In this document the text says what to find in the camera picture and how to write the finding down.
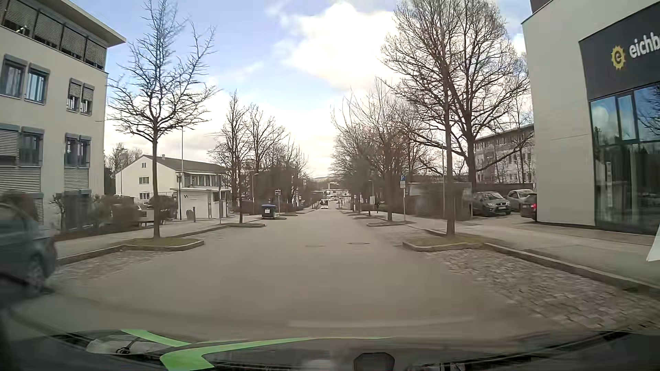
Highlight row of bare trees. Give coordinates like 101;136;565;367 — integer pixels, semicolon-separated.
209;90;310;224
330;80;444;222

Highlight grey asphalt road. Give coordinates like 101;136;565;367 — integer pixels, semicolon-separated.
10;202;573;343

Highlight kerbed tree island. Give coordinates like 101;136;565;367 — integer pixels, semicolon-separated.
121;236;205;252
402;233;485;252

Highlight tall bare tree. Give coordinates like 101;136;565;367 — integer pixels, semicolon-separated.
382;0;516;237

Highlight grey parked car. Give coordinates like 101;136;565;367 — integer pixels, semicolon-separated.
471;191;512;217

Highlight white gabled house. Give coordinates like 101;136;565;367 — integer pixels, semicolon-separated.
115;155;231;220

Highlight large bare tree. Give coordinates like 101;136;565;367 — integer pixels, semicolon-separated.
443;10;535;192

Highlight grey multi-storey building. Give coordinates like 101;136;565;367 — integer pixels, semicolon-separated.
474;124;535;185

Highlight silver parked car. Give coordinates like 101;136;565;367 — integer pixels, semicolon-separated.
506;189;536;211

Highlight bushes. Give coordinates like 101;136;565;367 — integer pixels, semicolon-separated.
51;193;178;234

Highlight grey pavement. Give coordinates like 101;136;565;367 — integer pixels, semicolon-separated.
54;212;264;259
356;209;660;288

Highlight white building with dark sign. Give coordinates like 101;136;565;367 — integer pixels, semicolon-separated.
522;0;660;236

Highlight cobbled parking strip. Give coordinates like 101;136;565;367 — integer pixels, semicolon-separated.
430;248;660;333
49;249;176;289

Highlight beige office building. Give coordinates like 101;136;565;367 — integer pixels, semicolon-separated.
0;0;127;233

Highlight dark blue parked car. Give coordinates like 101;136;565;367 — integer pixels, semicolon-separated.
0;202;58;294

